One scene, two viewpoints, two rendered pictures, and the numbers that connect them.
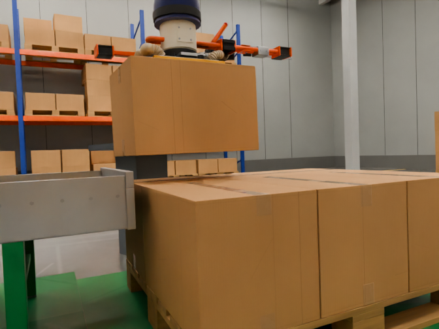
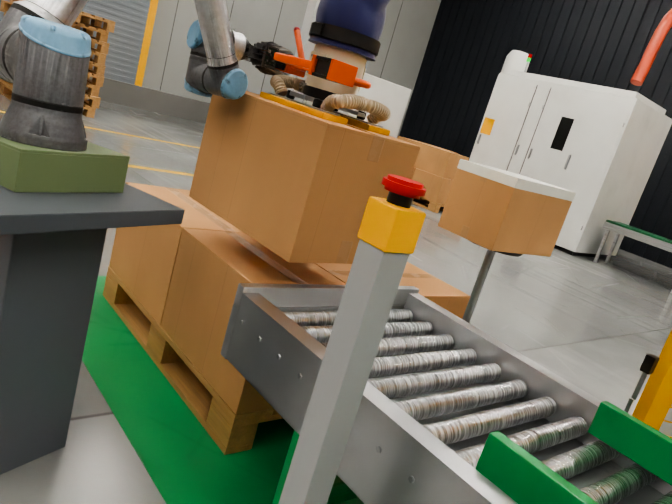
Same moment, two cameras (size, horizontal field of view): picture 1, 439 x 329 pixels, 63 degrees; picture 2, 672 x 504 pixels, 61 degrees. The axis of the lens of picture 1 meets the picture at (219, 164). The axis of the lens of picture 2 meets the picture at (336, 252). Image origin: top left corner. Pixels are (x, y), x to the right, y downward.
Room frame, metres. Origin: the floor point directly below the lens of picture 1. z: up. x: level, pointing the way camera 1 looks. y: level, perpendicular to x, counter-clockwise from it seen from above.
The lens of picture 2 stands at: (2.15, 2.04, 1.12)
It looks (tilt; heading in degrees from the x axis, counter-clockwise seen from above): 14 degrees down; 252
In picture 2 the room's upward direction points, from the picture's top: 17 degrees clockwise
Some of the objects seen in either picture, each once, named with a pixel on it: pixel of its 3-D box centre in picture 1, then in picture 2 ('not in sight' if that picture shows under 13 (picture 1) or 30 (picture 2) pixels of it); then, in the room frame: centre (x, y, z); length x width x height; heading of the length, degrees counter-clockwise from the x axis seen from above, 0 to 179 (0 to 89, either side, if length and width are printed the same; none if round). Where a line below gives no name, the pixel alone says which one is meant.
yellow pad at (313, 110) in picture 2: not in sight; (302, 102); (1.81, 0.22, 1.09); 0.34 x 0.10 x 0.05; 117
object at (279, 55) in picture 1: (281, 53); not in sight; (1.99, -0.36, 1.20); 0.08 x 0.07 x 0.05; 117
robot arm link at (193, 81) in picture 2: not in sight; (203, 75); (2.12, 0.09, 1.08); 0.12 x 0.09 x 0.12; 124
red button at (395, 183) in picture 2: not in sight; (402, 191); (1.81, 1.21, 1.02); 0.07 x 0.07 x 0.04
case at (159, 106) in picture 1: (183, 112); (297, 172); (1.76, 0.17, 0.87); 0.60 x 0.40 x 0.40; 118
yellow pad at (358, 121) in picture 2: (187, 59); (346, 114); (1.64, 0.13, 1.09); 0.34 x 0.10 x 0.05; 117
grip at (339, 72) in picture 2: (104, 51); (333, 70); (1.82, 0.56, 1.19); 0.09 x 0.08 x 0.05; 27
